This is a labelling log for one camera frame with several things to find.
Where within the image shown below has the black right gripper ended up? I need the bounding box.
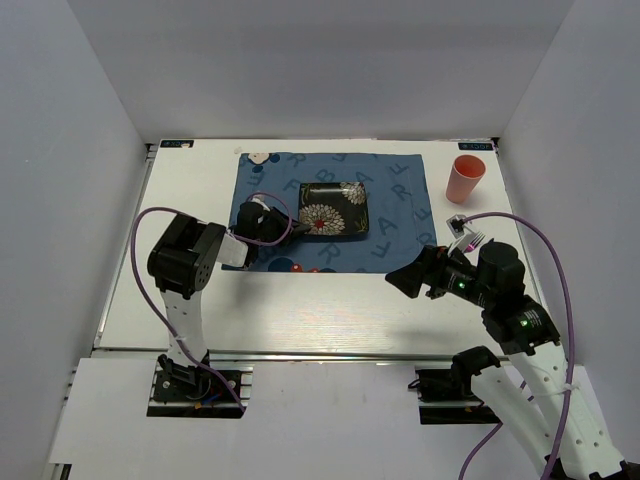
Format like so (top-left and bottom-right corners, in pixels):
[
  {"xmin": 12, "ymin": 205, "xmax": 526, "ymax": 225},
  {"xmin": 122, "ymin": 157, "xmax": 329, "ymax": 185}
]
[{"xmin": 385, "ymin": 241, "xmax": 494, "ymax": 307}]

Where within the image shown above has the left blue table label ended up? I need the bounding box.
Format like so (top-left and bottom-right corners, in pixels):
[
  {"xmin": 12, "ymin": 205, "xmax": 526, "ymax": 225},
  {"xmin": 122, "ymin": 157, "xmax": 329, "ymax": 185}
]
[{"xmin": 159, "ymin": 139, "xmax": 194, "ymax": 149}]

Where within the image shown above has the black floral square plate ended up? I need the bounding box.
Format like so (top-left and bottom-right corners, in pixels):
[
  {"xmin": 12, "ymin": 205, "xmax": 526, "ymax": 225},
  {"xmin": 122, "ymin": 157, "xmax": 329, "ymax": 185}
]
[{"xmin": 298, "ymin": 182, "xmax": 370, "ymax": 237}]

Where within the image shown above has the blue table label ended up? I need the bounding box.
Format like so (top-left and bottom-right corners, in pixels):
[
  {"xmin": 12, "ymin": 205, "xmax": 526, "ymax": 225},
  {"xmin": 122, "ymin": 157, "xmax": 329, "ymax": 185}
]
[
  {"xmin": 458, "ymin": 142, "xmax": 494, "ymax": 151},
  {"xmin": 159, "ymin": 139, "xmax": 194, "ymax": 149}
]

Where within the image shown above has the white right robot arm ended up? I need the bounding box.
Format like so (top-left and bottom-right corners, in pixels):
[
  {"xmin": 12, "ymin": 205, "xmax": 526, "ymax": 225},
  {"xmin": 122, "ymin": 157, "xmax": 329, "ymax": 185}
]
[{"xmin": 385, "ymin": 241, "xmax": 639, "ymax": 479}]

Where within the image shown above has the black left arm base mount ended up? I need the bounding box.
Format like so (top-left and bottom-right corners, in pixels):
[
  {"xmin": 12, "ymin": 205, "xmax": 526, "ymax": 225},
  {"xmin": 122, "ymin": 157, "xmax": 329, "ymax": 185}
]
[{"xmin": 146, "ymin": 355, "xmax": 250, "ymax": 419}]

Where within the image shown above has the blue cartoon print cloth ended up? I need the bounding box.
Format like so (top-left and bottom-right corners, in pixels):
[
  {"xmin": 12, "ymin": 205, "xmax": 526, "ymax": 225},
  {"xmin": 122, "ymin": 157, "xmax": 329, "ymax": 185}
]
[{"xmin": 230, "ymin": 152, "xmax": 436, "ymax": 274}]

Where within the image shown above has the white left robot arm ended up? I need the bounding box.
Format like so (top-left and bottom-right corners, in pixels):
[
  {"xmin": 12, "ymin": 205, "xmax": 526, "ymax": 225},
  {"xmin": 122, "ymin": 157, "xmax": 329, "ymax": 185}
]
[{"xmin": 147, "ymin": 199, "xmax": 311, "ymax": 399}]

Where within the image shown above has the right blue table label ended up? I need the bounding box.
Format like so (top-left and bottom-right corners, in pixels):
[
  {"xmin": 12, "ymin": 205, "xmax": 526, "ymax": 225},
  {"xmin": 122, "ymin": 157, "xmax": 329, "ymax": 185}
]
[{"xmin": 458, "ymin": 142, "xmax": 494, "ymax": 151}]

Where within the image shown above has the pink plastic cup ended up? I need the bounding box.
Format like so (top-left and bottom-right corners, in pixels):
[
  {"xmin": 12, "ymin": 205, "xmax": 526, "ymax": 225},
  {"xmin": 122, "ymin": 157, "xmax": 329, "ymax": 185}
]
[{"xmin": 445, "ymin": 155, "xmax": 486, "ymax": 204}]

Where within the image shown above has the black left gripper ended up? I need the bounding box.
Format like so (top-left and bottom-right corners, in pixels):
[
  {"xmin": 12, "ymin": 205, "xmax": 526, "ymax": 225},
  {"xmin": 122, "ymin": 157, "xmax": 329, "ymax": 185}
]
[{"xmin": 253, "ymin": 205, "xmax": 311, "ymax": 247}]

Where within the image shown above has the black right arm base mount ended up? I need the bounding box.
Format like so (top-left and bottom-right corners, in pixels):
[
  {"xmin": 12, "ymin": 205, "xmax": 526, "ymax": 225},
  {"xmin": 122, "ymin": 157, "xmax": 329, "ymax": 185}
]
[{"xmin": 408, "ymin": 369, "xmax": 499, "ymax": 425}]

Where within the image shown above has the silver fork pink band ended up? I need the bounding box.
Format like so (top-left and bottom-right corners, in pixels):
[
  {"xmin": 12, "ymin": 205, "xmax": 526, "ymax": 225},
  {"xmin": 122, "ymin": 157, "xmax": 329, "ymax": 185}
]
[{"xmin": 464, "ymin": 232, "xmax": 486, "ymax": 253}]

